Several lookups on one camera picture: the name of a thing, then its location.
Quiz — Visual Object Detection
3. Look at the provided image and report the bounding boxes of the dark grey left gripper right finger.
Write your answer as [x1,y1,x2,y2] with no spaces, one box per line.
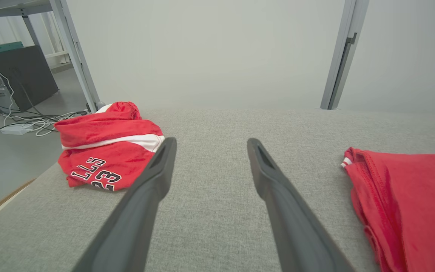
[247,138,355,272]

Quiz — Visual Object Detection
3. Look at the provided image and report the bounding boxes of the red shorts with white band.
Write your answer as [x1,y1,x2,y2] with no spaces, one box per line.
[54,101,165,192]

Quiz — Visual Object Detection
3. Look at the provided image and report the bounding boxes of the grey metal desk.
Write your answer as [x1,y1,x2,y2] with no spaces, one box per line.
[0,0,54,49]

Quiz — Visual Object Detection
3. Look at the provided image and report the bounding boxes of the red white-sleeved jersey shirt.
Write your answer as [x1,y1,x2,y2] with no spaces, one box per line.
[340,147,435,272]

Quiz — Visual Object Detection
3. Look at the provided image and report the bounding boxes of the black floor cable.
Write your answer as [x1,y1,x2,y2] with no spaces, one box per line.
[0,85,89,131]

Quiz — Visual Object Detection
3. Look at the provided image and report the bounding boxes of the grey metal table leg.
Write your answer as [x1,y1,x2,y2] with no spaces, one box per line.
[49,0,102,113]

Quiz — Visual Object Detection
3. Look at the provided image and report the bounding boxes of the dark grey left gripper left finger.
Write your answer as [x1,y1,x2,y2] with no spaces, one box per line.
[72,137,177,272]

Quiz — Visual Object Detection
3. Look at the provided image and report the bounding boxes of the white floor cable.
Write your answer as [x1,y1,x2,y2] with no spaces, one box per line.
[0,49,65,137]

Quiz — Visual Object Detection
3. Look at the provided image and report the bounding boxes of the grey partition frame post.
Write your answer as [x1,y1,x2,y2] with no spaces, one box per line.
[320,0,370,110]

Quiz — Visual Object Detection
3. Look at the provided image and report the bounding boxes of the black computer tower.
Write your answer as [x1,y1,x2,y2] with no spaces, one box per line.
[0,45,59,112]

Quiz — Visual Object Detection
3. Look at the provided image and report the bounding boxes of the white power strip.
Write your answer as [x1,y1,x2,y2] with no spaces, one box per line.
[0,123,34,136]

